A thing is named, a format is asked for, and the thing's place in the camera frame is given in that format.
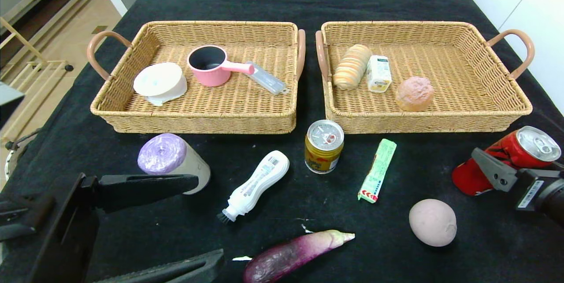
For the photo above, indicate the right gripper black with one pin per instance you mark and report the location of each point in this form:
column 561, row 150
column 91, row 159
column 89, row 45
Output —
column 531, row 192

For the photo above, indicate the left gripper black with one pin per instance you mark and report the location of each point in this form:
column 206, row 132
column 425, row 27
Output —
column 70, row 225

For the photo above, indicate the red soda can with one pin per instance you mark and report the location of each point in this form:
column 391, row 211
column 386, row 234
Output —
column 465, row 179

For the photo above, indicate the pale pink potato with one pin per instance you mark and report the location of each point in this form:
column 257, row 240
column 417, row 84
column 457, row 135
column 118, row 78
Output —
column 432, row 223

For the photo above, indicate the green candy pack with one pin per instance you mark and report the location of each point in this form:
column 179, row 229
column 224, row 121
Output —
column 378, row 170

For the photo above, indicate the gold beverage can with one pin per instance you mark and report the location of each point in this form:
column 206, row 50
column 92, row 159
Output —
column 324, row 155

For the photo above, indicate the rectangular wicker basket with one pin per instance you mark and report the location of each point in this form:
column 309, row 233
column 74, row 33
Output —
column 220, row 111
column 462, row 84

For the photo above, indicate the purple garbage bag roll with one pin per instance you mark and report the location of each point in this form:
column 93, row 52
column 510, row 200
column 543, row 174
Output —
column 163, row 153

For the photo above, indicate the white paper scrap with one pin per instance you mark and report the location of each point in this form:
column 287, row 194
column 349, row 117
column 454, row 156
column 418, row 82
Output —
column 242, row 258
column 306, row 230

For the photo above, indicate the white brush bottle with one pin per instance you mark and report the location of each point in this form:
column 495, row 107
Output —
column 255, row 186

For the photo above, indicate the round brown bun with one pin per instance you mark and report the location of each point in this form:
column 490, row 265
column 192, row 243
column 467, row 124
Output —
column 414, row 94

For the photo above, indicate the purple eggplant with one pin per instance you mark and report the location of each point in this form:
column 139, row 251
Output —
column 286, row 258

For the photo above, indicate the white round lidded container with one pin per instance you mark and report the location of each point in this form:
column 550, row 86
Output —
column 158, row 80

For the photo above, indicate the small milk carton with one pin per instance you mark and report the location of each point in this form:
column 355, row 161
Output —
column 379, row 76

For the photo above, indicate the pink saucepan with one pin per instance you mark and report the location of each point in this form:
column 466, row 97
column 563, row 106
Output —
column 211, row 78

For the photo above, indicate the striped bread roll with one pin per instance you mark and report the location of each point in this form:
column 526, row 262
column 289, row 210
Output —
column 351, row 69

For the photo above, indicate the grey translucent peeler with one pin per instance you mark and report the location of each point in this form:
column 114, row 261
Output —
column 269, row 81

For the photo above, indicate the light wooden rack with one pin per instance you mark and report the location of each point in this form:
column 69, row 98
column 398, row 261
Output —
column 44, row 63

